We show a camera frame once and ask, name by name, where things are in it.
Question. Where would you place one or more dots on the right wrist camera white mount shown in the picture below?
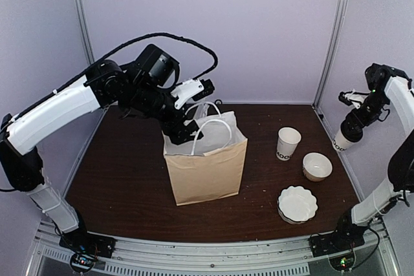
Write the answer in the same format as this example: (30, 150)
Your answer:
(353, 97)

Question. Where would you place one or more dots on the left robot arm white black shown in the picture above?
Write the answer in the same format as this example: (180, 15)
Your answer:
(138, 85)

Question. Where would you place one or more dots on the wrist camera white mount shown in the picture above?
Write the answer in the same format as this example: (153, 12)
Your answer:
(353, 97)
(194, 89)

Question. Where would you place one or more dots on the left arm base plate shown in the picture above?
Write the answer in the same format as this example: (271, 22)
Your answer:
(88, 244)

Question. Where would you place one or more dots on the aluminium front rail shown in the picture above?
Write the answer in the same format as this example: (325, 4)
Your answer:
(291, 256)

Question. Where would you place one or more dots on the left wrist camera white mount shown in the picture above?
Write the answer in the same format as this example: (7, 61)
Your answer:
(194, 89)

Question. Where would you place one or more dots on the left aluminium corner post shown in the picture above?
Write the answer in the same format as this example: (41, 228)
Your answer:
(86, 41)

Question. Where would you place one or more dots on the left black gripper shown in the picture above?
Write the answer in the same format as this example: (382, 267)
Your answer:
(169, 128)

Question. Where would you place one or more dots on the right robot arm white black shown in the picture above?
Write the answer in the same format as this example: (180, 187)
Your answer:
(389, 100)

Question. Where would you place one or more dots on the white paper coffee cup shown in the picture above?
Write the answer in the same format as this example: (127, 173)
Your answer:
(340, 143)

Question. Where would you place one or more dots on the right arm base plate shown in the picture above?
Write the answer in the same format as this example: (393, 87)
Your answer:
(333, 242)

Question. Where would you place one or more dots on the white round bowl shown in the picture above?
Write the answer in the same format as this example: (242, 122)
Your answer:
(316, 167)

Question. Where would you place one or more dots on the brown paper bag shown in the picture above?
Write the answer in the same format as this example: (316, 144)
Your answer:
(210, 165)

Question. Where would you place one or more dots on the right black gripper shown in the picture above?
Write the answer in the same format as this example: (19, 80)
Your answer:
(352, 117)

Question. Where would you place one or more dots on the white scalloped dish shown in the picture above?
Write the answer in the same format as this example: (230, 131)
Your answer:
(297, 205)

